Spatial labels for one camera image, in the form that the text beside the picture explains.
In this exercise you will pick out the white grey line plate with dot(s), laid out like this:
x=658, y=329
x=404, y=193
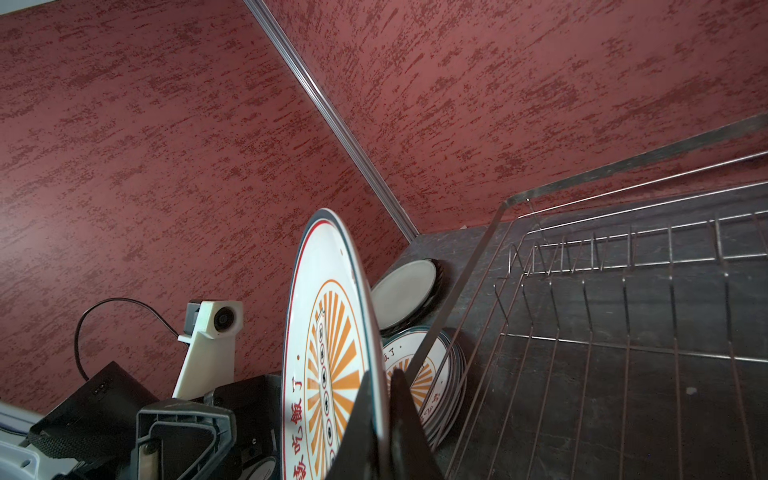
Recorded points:
x=403, y=294

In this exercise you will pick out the dark rimmed cream plate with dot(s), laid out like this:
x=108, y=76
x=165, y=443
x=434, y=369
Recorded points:
x=438, y=288

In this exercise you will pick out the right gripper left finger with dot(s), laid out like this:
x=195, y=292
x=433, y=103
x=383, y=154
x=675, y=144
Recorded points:
x=358, y=452

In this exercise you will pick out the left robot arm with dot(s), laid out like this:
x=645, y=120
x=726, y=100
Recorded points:
x=114, y=428

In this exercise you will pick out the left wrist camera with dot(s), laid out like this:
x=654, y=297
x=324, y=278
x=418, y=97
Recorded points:
x=210, y=331

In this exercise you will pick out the left corner aluminium profile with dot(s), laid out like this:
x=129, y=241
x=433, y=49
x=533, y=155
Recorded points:
x=332, y=117

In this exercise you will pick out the metal wire dish rack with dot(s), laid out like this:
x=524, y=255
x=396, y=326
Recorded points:
x=615, y=322

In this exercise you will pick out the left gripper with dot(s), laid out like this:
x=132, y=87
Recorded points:
x=231, y=432

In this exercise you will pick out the orange sunburst plate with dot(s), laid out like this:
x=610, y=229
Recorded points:
x=332, y=344
x=439, y=388

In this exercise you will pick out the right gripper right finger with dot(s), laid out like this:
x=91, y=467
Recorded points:
x=411, y=456

